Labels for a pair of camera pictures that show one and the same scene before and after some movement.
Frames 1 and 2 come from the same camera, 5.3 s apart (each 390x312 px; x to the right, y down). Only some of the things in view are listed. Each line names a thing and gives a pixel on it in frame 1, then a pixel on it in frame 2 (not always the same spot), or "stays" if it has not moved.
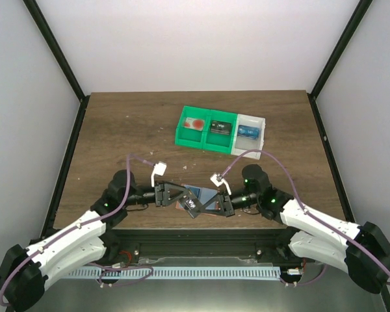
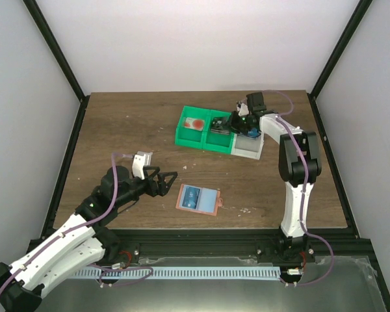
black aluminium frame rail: x=123 y=244 stays
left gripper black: x=160 y=194 to x=153 y=182
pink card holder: x=203 y=194 stays
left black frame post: x=47 y=30 stays
